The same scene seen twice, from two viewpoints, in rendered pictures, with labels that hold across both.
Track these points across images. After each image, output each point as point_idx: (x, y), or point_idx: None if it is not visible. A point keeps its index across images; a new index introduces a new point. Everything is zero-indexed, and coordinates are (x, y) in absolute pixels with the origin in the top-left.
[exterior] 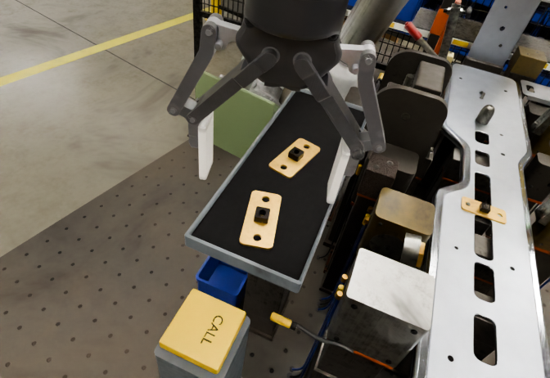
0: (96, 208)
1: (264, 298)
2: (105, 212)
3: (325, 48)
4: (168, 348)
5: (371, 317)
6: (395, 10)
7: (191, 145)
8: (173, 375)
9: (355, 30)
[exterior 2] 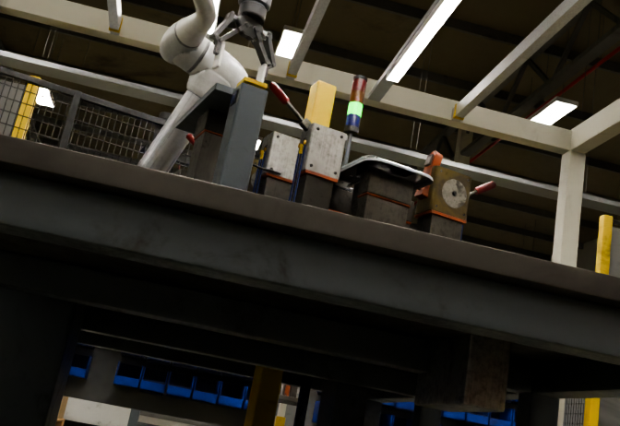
0: None
1: None
2: None
3: (260, 27)
4: (248, 78)
5: (285, 142)
6: (184, 143)
7: (216, 52)
8: (247, 96)
9: (155, 159)
